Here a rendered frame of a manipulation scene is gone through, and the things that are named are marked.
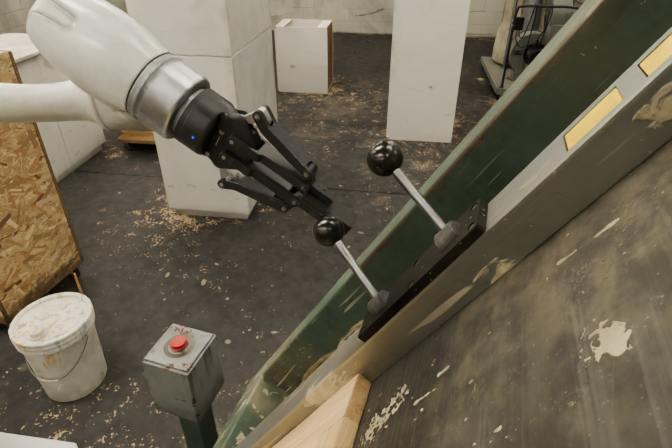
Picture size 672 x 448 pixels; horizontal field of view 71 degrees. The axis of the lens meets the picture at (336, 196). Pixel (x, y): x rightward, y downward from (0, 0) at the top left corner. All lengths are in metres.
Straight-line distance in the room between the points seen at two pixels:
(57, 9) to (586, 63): 0.59
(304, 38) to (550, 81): 4.86
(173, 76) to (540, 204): 0.41
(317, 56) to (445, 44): 1.78
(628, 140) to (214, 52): 2.53
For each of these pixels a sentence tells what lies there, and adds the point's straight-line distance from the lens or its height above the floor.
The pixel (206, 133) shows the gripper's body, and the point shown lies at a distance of 0.56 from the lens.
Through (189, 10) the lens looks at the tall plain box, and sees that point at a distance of 2.79.
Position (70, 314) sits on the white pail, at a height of 0.36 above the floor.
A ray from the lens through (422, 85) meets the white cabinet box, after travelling 4.18.
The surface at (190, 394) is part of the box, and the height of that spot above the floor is 0.86.
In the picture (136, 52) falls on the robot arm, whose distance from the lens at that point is 0.60.
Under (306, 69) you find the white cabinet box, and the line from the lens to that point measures 5.47.
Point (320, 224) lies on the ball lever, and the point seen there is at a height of 1.46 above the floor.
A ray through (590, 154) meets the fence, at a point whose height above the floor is 1.61.
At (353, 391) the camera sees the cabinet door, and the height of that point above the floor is 1.31.
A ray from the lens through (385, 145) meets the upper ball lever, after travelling 0.47.
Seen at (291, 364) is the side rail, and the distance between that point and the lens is 1.03.
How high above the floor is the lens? 1.76
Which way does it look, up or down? 31 degrees down
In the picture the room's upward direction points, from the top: straight up
